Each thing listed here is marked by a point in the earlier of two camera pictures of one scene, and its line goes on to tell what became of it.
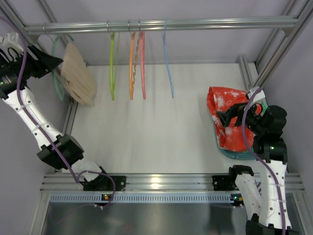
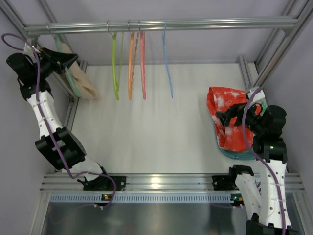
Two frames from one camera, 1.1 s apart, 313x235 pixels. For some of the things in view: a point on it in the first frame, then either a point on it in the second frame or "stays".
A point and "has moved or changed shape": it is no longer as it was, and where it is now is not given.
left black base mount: x=104 y=183 stays
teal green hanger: x=61 y=96 -> x=68 y=73
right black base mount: x=224 y=183 stays
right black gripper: x=237 y=115 stays
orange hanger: x=133 y=61 stays
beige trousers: x=78 y=77 has moved or changed shape
